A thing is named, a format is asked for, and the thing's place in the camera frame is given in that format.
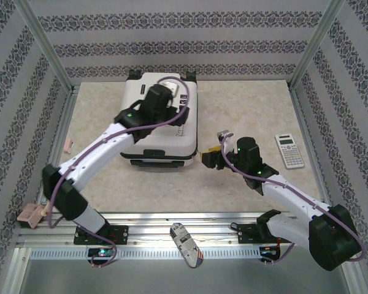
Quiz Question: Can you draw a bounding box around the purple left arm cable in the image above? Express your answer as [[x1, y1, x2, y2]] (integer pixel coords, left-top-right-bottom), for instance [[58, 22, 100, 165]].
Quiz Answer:
[[47, 76, 191, 269]]

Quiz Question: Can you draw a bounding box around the small circuit board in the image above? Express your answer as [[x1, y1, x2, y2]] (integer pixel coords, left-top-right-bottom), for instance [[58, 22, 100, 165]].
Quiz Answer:
[[259, 246, 280, 257], [88, 247, 114, 258]]

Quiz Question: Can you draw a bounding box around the newspaper print pouch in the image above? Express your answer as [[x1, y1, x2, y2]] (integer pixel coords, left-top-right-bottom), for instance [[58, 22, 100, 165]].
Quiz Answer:
[[169, 222, 204, 269]]

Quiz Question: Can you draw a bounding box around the aluminium side rail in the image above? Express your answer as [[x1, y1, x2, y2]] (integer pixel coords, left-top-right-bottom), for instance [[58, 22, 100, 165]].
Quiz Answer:
[[289, 85, 337, 220], [33, 85, 80, 215]]

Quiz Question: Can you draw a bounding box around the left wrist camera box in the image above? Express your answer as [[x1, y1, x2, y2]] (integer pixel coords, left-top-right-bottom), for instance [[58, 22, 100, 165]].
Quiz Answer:
[[163, 79, 181, 96]]

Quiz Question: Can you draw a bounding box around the white slotted cable duct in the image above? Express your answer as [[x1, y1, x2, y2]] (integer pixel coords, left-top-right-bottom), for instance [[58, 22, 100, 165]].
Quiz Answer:
[[29, 249, 261, 260]]

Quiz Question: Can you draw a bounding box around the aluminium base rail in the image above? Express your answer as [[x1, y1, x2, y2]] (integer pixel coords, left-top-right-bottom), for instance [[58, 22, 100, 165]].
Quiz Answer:
[[17, 211, 355, 249]]

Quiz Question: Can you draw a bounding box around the white scientific calculator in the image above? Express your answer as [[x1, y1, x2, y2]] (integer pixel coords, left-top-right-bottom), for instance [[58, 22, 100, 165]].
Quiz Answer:
[[275, 134, 305, 170]]

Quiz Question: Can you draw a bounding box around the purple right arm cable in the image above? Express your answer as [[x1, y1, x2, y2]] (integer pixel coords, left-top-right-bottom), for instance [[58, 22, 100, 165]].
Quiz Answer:
[[220, 136, 365, 267]]

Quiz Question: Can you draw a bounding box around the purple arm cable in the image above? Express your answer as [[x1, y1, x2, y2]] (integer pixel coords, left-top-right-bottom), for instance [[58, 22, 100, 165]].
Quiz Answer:
[[47, 76, 191, 269], [220, 136, 365, 267]]

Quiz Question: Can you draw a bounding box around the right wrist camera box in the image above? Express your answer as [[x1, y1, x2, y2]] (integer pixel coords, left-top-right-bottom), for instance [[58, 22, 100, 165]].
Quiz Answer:
[[217, 131, 234, 145]]

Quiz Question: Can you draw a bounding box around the aluminium frame post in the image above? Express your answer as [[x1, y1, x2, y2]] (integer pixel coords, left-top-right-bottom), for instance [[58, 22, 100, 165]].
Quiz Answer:
[[289, 0, 346, 91], [17, 0, 75, 92]]

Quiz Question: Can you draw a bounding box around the white hard-shell suitcase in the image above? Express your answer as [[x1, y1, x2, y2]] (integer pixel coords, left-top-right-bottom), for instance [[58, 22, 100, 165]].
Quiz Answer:
[[119, 69, 201, 168]]

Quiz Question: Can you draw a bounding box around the small pink plastic object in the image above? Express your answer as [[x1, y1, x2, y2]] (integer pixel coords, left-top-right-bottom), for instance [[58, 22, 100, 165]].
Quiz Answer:
[[17, 201, 52, 229]]

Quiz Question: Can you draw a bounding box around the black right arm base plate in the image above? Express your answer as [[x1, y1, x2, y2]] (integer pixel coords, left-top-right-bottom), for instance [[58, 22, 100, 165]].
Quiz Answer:
[[237, 222, 293, 245]]

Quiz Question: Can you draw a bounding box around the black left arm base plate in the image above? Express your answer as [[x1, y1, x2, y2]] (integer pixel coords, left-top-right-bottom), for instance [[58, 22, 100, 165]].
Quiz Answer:
[[74, 225, 129, 246]]

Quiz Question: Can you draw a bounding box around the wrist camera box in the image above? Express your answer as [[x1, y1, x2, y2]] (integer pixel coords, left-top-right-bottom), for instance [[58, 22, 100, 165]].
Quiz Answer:
[[217, 131, 234, 145], [163, 79, 181, 96]]

